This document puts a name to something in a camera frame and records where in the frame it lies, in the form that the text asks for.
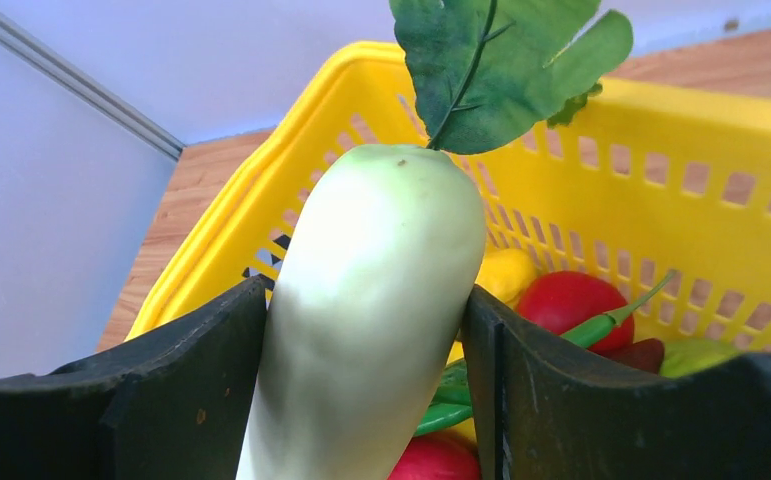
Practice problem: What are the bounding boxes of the black grey chessboard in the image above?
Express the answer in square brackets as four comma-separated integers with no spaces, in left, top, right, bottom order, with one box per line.
[242,232,291,292]

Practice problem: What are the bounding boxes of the yellow plastic basket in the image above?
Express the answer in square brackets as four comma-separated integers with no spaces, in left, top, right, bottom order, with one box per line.
[131,42,771,354]

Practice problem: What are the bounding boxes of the red bell pepper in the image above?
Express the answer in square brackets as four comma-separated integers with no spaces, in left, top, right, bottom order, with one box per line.
[515,271,627,334]

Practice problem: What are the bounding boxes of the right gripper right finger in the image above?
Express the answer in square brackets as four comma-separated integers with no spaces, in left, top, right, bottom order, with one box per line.
[462,287,771,479]

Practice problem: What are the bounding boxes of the white radish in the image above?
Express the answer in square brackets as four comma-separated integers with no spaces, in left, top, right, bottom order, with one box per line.
[235,0,635,480]

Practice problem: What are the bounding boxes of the yellow bell pepper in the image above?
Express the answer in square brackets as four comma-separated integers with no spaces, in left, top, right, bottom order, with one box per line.
[475,248,539,309]

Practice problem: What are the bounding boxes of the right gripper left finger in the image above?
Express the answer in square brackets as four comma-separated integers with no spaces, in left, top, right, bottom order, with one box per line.
[0,277,266,479]

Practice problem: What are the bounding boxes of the green bean pods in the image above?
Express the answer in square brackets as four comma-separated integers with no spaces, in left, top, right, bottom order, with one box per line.
[415,270,675,436]

